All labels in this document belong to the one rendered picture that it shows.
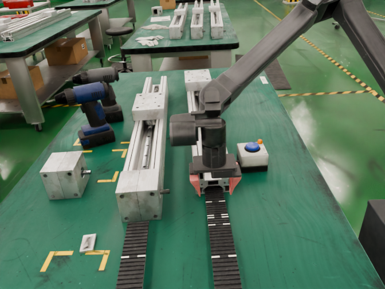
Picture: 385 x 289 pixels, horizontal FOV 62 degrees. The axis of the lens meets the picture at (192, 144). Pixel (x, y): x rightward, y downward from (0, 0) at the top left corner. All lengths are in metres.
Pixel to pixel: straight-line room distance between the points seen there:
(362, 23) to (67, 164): 0.83
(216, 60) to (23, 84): 1.69
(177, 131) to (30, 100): 2.62
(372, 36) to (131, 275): 0.76
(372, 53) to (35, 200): 0.95
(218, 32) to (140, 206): 2.06
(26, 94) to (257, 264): 2.79
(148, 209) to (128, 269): 0.17
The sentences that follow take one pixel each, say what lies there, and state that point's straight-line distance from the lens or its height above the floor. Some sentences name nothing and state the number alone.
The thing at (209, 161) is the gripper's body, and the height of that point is 0.93.
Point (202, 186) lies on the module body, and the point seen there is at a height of 0.81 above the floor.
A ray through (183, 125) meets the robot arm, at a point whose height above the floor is 1.02.
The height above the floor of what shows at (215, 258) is 0.81.
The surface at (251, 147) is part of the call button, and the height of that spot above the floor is 0.85.
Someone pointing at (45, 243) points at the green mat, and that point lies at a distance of 0.86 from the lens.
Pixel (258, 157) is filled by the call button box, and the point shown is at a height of 0.83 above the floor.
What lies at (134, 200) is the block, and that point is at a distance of 0.79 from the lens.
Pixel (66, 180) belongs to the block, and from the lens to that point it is 0.94.
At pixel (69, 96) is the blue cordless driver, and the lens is 1.12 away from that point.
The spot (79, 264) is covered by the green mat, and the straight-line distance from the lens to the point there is 0.78.
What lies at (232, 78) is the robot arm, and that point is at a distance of 0.76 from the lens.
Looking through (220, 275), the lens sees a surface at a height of 0.81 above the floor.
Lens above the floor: 1.34
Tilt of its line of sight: 30 degrees down
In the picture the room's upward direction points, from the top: 4 degrees counter-clockwise
